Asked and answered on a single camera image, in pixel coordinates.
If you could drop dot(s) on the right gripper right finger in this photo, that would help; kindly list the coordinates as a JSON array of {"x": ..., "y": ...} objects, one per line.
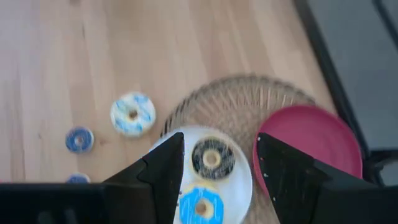
[{"x": 295, "y": 186}]

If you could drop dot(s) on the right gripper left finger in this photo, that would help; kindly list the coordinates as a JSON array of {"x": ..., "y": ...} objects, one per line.
[{"x": 155, "y": 186}]

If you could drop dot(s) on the large light blue donut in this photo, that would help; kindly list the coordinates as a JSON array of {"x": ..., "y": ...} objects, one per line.
[{"x": 189, "y": 202}]

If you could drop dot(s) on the large chocolate glazed donut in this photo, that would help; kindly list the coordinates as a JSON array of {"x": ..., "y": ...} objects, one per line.
[{"x": 199, "y": 169}]

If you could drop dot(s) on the large white blue-drizzled donut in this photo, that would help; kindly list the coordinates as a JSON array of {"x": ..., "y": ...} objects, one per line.
[{"x": 124, "y": 124}]

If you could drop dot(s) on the small dark blue sprinkled donut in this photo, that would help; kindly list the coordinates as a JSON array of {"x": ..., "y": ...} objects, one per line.
[
  {"x": 77, "y": 179},
  {"x": 72, "y": 141}
]

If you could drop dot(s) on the red plate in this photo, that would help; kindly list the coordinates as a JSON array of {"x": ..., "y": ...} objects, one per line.
[{"x": 311, "y": 137}]

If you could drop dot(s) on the white plate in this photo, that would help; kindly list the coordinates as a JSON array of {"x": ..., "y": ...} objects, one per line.
[{"x": 241, "y": 186}]

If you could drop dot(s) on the round woven placemat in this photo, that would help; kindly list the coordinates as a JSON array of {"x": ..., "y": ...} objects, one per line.
[{"x": 236, "y": 102}]

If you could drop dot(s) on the black aluminium table frame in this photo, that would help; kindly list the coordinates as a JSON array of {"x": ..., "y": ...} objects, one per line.
[{"x": 332, "y": 74}]

